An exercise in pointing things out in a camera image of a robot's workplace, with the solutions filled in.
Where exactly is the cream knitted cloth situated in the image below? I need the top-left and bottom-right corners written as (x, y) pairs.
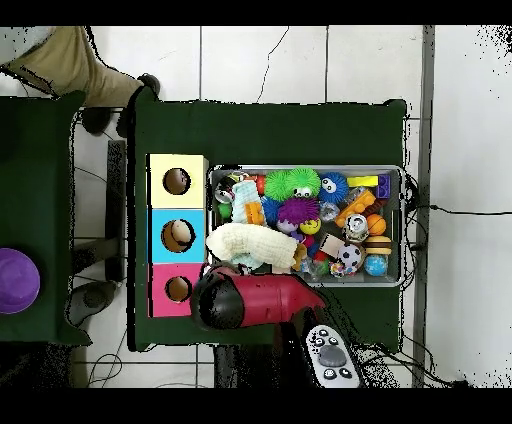
top-left (205, 222), bottom-right (299, 269)

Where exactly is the wooden box with three holes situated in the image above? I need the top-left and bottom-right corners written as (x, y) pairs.
top-left (145, 153), bottom-right (211, 319)

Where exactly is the silver mesh bin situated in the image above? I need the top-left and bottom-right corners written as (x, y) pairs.
top-left (206, 163), bottom-right (406, 289)

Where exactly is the orange plastic building block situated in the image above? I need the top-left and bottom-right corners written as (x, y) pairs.
top-left (244, 200), bottom-right (267, 226)

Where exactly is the light blue knitted cloth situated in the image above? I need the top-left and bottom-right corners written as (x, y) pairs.
top-left (230, 179), bottom-right (263, 270)

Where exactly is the purple spiky toy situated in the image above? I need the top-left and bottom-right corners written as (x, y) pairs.
top-left (276, 196), bottom-right (320, 225)

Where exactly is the large green spiky ball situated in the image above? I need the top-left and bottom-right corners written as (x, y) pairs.
top-left (285, 167), bottom-right (322, 199)

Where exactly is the dark green table cloth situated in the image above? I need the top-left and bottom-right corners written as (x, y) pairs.
top-left (0, 90), bottom-right (93, 347)
top-left (126, 85), bottom-right (409, 353)

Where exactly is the blue spiky ball with eyes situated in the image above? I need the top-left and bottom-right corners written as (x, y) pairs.
top-left (318, 171), bottom-right (350, 204)

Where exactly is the long orange building block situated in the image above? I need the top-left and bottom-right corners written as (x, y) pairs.
top-left (334, 189), bottom-right (377, 228)

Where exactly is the silver drink can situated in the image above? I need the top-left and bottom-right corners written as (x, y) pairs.
top-left (343, 213), bottom-right (369, 243)

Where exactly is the small soccer ball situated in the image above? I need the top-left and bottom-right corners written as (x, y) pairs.
top-left (337, 243), bottom-right (363, 269)

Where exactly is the orange toy basketball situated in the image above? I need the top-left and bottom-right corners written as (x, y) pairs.
top-left (366, 213), bottom-right (388, 236)

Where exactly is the black stand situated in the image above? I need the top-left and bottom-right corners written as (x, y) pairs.
top-left (65, 139), bottom-right (128, 327)

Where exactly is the person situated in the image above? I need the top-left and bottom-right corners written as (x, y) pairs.
top-left (0, 25), bottom-right (161, 137)

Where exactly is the purple bowl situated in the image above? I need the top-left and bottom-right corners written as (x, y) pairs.
top-left (0, 247), bottom-right (41, 315)

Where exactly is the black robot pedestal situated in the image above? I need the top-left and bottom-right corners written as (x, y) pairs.
top-left (213, 343), bottom-right (281, 388)

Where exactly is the black cable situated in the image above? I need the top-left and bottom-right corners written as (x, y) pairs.
top-left (429, 204), bottom-right (512, 216)

